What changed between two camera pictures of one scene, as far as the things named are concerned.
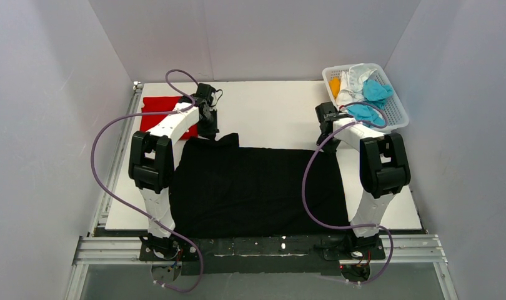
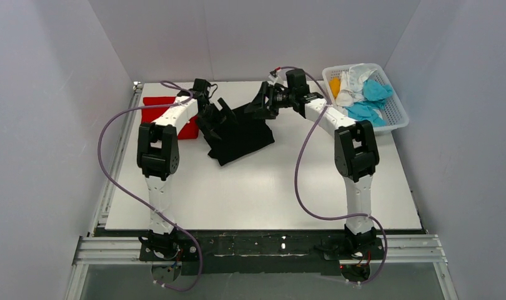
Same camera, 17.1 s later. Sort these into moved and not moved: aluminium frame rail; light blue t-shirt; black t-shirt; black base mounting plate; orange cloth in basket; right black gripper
Moved: black t-shirt; right black gripper
Not moved: orange cloth in basket; aluminium frame rail; light blue t-shirt; black base mounting plate
